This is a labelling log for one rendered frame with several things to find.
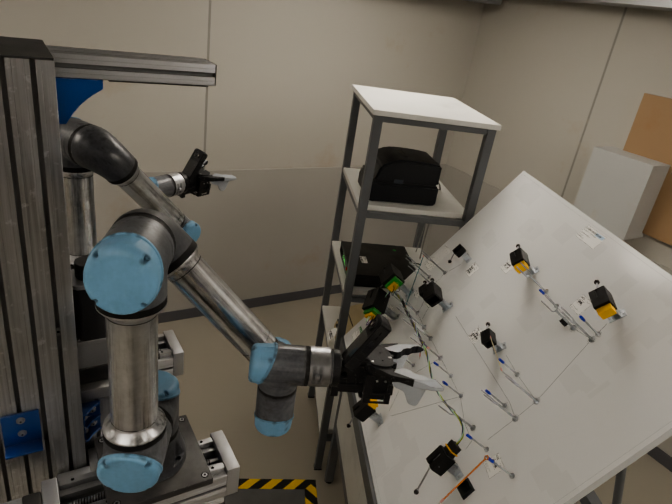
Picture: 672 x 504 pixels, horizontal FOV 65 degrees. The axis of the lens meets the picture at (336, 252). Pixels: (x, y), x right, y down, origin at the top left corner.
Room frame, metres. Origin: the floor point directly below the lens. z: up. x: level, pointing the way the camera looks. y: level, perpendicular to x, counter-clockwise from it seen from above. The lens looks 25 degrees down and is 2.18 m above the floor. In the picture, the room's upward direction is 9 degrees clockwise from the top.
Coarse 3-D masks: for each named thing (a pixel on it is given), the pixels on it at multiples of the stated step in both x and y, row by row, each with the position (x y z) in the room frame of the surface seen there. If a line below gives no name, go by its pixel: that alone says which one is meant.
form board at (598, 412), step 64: (512, 192) 1.99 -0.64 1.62; (448, 256) 1.93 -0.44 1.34; (576, 256) 1.48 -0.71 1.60; (640, 256) 1.33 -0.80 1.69; (448, 320) 1.60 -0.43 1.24; (512, 320) 1.41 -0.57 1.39; (576, 320) 1.27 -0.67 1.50; (640, 320) 1.15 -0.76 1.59; (448, 384) 1.35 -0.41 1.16; (512, 384) 1.21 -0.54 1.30; (576, 384) 1.09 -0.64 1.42; (640, 384) 1.00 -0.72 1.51; (384, 448) 1.28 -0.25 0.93; (512, 448) 1.04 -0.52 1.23; (576, 448) 0.95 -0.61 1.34; (640, 448) 0.88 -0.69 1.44
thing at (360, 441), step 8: (344, 344) 1.91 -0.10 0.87; (352, 392) 1.60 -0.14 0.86; (352, 400) 1.57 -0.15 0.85; (352, 408) 1.55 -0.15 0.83; (352, 416) 1.53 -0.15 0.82; (360, 424) 1.44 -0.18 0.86; (360, 432) 1.40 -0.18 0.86; (360, 440) 1.37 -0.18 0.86; (360, 448) 1.35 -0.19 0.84; (360, 456) 1.34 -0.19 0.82; (360, 464) 1.32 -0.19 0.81; (368, 464) 1.27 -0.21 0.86; (368, 472) 1.23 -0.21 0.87; (368, 480) 1.21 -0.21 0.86; (368, 488) 1.19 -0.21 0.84; (368, 496) 1.18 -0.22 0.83
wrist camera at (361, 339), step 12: (372, 324) 0.83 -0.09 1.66; (384, 324) 0.82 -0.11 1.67; (360, 336) 0.84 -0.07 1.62; (372, 336) 0.81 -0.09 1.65; (384, 336) 0.82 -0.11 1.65; (348, 348) 0.84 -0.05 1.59; (360, 348) 0.81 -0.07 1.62; (372, 348) 0.81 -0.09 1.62; (348, 360) 0.80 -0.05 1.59; (360, 360) 0.81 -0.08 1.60
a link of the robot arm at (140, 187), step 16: (96, 128) 1.33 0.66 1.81; (80, 144) 1.28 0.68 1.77; (96, 144) 1.29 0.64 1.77; (112, 144) 1.32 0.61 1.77; (80, 160) 1.28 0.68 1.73; (96, 160) 1.28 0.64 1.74; (112, 160) 1.30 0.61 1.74; (128, 160) 1.33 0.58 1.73; (112, 176) 1.30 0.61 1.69; (128, 176) 1.32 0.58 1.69; (144, 176) 1.39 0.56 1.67; (128, 192) 1.36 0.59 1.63; (144, 192) 1.38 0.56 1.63; (160, 192) 1.44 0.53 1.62; (144, 208) 1.41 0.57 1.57; (160, 208) 1.43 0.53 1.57; (176, 208) 1.49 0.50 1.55; (192, 224) 1.51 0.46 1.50
